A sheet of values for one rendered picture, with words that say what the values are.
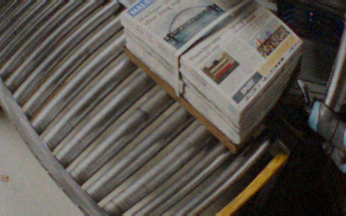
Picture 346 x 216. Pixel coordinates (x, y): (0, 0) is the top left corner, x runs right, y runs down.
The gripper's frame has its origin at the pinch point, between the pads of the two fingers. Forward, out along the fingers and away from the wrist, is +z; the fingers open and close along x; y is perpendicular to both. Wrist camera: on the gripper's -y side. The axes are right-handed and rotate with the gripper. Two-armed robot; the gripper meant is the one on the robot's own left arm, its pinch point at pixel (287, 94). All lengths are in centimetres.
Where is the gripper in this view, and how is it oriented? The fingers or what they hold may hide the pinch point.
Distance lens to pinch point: 177.9
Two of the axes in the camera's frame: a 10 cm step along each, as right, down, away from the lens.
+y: -0.2, -4.4, -9.0
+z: -7.0, -6.4, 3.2
